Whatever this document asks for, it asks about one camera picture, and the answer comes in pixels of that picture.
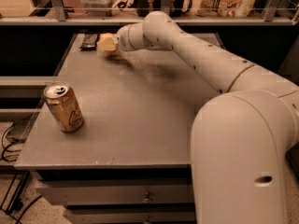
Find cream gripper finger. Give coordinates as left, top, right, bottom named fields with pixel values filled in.
left=98, top=37, right=118, bottom=53

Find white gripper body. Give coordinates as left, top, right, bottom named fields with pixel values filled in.
left=117, top=25, right=134, bottom=51

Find orange fruit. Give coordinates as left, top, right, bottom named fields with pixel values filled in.
left=99, top=33, right=114, bottom=41

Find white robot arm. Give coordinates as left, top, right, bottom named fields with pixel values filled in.
left=98, top=11, right=299, bottom=224

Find dark rxbar chocolate wrapper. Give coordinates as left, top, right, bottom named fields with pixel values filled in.
left=80, top=34, right=99, bottom=50

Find orange soda can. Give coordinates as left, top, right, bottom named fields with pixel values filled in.
left=44, top=82, right=84, bottom=133

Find grey drawer cabinet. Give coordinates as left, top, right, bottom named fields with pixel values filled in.
left=16, top=35, right=217, bottom=224

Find grey metal shelf rail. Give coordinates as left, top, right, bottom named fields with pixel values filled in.
left=0, top=0, right=299, bottom=26

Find black cables on floor left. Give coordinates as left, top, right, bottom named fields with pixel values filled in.
left=0, top=114, right=43, bottom=224

